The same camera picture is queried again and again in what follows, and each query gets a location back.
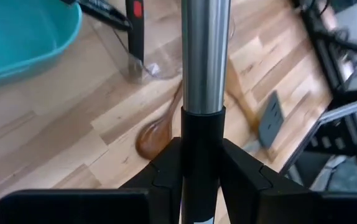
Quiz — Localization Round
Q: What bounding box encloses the green plastic bin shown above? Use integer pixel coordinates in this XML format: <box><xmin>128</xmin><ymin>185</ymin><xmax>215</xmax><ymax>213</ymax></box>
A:
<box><xmin>0</xmin><ymin>0</ymin><xmax>83</xmax><ymax>93</ymax></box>

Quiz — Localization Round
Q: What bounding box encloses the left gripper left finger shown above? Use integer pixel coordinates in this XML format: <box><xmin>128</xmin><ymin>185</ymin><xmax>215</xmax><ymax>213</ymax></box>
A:
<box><xmin>119</xmin><ymin>136</ymin><xmax>182</xmax><ymax>224</ymax></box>

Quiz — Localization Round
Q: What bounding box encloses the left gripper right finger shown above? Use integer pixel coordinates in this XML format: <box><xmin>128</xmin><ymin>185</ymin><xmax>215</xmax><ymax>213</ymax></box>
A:
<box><xmin>218</xmin><ymin>139</ymin><xmax>319</xmax><ymax>224</ymax></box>

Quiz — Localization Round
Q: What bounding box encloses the black slotted spatula black handle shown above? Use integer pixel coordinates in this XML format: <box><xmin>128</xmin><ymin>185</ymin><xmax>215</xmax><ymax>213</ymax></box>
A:
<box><xmin>257</xmin><ymin>90</ymin><xmax>287</xmax><ymax>150</ymax></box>

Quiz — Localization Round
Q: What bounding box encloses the black slotted turner steel handle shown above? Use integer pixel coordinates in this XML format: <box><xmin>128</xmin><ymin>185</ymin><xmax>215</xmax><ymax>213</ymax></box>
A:
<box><xmin>180</xmin><ymin>0</ymin><xmax>231</xmax><ymax>224</ymax></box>

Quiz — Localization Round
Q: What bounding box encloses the black aluminium table frame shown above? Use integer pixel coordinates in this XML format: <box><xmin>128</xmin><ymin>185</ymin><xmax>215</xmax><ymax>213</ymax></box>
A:
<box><xmin>277</xmin><ymin>0</ymin><xmax>357</xmax><ymax>187</ymax></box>

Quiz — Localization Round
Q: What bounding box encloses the long bamboo spoon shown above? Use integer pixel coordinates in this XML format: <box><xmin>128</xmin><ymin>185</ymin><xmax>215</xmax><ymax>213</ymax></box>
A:
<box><xmin>225</xmin><ymin>57</ymin><xmax>277</xmax><ymax>162</ymax></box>

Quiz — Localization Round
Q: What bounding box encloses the clear plastic container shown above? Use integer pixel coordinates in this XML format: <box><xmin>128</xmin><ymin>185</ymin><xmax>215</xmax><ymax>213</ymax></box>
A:
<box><xmin>88</xmin><ymin>0</ymin><xmax>238</xmax><ymax>85</ymax></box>

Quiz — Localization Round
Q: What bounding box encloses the black plastic ladle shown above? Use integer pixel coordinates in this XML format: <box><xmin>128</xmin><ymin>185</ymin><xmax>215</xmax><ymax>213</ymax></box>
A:
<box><xmin>60</xmin><ymin>0</ymin><xmax>133</xmax><ymax>32</ymax></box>

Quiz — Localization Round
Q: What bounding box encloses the dark brown wooden spoon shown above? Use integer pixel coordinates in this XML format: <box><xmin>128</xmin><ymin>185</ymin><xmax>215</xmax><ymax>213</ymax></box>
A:
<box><xmin>134</xmin><ymin>79</ymin><xmax>184</xmax><ymax>161</ymax></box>

